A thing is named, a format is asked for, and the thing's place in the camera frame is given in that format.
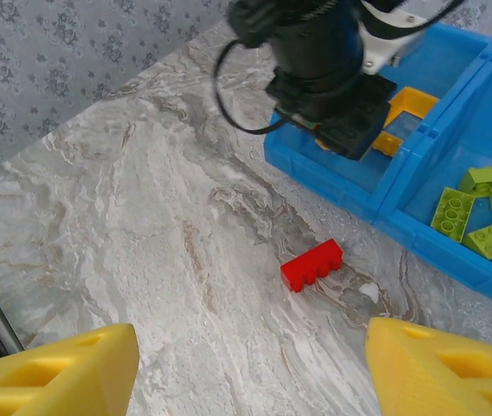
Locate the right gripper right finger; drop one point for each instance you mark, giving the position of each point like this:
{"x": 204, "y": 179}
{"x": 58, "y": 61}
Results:
{"x": 402, "y": 368}

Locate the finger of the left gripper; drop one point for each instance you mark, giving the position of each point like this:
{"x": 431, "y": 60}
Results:
{"x": 354, "y": 130}

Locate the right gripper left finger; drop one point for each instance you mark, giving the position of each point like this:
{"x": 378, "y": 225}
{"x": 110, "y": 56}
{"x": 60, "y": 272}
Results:
{"x": 111, "y": 359}

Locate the yellow lego brick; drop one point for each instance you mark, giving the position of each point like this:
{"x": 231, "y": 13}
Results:
{"x": 386, "y": 144}

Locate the yellow square lego frame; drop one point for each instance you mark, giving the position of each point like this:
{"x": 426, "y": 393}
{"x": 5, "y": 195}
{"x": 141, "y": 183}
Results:
{"x": 415, "y": 97}

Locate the long red lego brick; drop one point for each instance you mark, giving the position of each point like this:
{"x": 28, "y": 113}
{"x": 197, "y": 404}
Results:
{"x": 311, "y": 266}

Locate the small green lego brick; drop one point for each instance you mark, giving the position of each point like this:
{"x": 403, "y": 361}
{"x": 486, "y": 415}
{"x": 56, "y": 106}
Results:
{"x": 482, "y": 178}

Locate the blue plastic bin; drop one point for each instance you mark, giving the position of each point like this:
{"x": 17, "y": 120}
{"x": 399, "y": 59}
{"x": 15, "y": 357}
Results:
{"x": 445, "y": 260}
{"x": 315, "y": 164}

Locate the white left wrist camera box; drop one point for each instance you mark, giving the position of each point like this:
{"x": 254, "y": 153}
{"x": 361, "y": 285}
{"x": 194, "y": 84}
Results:
{"x": 384, "y": 43}

